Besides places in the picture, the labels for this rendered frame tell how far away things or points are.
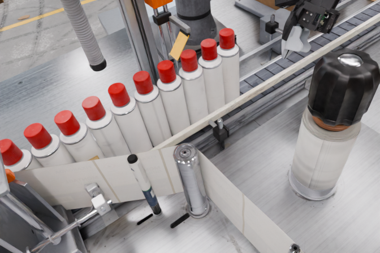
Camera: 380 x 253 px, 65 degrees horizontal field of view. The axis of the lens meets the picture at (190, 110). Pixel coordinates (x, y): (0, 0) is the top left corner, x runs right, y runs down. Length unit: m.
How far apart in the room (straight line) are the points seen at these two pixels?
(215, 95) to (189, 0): 0.39
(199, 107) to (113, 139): 0.20
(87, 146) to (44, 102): 0.49
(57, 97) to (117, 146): 0.47
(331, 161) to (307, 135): 0.06
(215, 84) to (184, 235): 0.32
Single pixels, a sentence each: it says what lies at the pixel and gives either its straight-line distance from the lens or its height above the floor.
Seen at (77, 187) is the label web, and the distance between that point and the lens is 0.57.
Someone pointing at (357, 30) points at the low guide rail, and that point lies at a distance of 1.01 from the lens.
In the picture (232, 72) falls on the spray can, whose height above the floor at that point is 0.99.
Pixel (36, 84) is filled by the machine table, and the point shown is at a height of 0.83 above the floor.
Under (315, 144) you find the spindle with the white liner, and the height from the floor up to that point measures 1.04.
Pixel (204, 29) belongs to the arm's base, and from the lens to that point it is 1.03.
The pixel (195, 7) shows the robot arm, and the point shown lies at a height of 0.98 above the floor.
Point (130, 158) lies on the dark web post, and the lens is 0.47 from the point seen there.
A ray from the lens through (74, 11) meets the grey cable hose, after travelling 0.58.
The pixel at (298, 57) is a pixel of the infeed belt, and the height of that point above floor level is 0.88.
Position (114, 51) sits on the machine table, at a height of 0.83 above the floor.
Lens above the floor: 1.43
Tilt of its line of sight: 46 degrees down
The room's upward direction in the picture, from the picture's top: 11 degrees counter-clockwise
